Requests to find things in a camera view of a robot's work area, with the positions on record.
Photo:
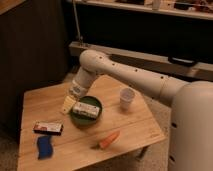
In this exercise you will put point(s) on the blue sponge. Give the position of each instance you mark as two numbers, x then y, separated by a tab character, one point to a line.
45	149

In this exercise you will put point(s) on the red chocolate bar packet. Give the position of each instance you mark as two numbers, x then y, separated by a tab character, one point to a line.
48	128

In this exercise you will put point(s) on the long grey case with handle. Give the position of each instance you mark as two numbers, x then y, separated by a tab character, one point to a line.
150	62

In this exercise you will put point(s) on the white snack box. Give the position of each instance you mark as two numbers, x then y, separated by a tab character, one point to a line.
85	109

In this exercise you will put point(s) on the orange pepper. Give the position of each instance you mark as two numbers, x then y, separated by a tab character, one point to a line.
103	144

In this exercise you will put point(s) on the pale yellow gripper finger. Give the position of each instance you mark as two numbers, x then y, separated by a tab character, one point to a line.
68	103

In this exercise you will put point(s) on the cluttered back shelf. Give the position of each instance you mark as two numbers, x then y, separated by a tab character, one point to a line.
151	6

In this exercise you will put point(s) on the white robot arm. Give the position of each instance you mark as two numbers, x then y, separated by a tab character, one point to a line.
191	103

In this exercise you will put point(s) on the metal stand pole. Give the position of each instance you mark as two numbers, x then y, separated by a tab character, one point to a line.
79	36

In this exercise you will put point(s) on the wooden table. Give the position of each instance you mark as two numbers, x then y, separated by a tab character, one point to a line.
78	147

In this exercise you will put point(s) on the white gripper body with label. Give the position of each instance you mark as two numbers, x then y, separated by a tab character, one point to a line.
76	90

